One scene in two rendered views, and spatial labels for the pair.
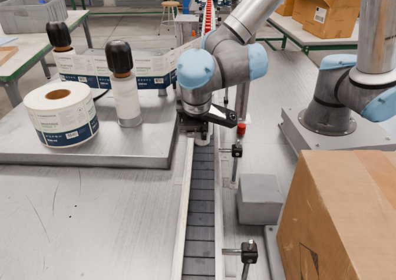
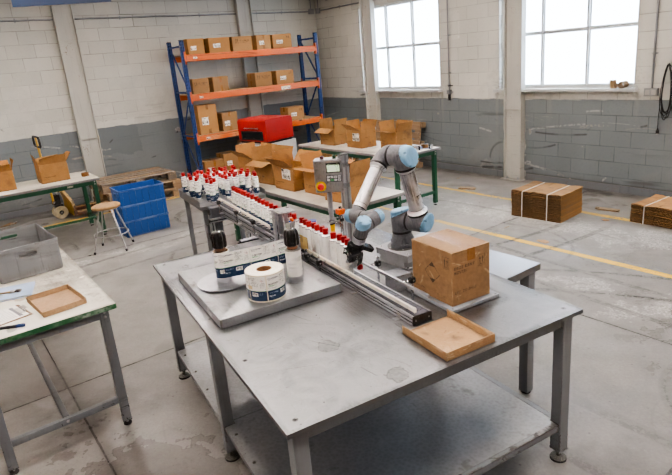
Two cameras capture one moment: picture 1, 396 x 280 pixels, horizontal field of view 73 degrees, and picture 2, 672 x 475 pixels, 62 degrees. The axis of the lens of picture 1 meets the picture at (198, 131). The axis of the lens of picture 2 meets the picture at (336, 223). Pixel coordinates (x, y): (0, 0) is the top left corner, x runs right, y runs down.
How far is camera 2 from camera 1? 235 cm
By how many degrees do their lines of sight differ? 33
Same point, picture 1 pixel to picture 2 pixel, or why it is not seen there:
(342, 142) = not seen: hidden behind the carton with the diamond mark
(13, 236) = (304, 330)
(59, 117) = (278, 276)
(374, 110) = (424, 226)
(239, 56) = (375, 215)
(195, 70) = (367, 222)
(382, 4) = (410, 185)
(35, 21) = (44, 258)
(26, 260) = (322, 330)
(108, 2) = not seen: outside the picture
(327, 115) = (404, 239)
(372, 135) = not seen: hidden behind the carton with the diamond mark
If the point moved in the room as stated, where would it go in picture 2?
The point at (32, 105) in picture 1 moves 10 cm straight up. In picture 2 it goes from (262, 274) to (259, 256)
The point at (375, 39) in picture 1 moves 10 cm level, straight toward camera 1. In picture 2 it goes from (413, 198) to (415, 202)
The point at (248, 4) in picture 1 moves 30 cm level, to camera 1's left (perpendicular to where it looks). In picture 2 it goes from (363, 195) to (315, 207)
